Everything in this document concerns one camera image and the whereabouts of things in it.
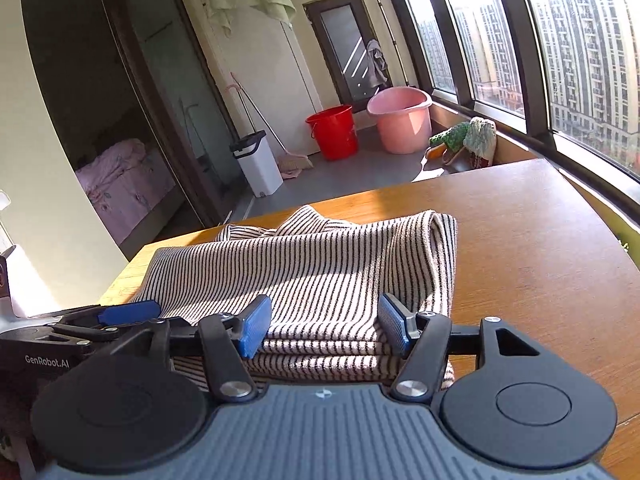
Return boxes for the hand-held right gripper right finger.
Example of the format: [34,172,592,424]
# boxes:
[377,292,546,404]

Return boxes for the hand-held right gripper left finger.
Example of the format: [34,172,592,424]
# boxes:
[95,294,274,404]

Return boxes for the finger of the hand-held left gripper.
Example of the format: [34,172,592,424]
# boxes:
[50,319,151,356]
[30,300,162,329]

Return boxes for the striped garment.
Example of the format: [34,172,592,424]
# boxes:
[129,205,458,396]

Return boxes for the pink bed blanket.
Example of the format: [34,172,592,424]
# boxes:
[75,139,178,248]

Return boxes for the white bin with black lid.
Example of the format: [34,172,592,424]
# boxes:
[229,130,284,198]

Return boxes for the broom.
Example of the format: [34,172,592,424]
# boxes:
[230,72,315,178]

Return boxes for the pink bucket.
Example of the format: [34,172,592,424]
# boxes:
[366,86,433,155]

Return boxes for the green plush toy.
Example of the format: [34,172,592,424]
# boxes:
[428,127,471,161]

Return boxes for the red bucket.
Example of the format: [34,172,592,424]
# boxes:
[305,105,360,161]

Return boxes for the dark sliding glass door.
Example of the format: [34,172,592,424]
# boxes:
[19,0,238,261]

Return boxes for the pale green fuzzy cloth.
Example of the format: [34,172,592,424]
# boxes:
[462,116,498,168]

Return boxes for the white cabinet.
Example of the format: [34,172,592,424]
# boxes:
[215,0,323,161]

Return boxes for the grey hanging cloth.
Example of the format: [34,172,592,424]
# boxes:
[365,39,391,90]

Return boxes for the dark framed glass door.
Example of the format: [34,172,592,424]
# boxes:
[303,0,396,113]

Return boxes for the apartment buildings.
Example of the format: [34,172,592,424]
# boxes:
[417,0,640,171]

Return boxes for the flat mop handle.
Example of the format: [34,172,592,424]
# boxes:
[240,89,268,136]

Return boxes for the dark window frame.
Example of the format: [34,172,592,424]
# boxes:
[377,0,640,181]

